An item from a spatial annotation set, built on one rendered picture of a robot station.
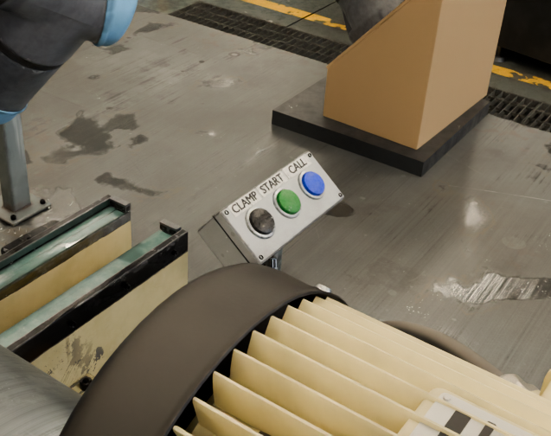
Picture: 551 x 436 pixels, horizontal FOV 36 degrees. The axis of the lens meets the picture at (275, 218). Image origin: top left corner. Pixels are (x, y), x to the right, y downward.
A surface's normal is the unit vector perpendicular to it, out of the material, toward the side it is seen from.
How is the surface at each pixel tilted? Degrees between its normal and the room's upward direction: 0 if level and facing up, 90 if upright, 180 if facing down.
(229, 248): 90
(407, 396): 79
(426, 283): 0
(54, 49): 122
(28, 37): 105
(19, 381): 28
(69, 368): 90
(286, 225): 38
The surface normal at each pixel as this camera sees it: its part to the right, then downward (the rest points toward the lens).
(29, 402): 0.29, -0.94
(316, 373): -0.56, 0.37
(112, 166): 0.06, -0.83
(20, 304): 0.82, 0.36
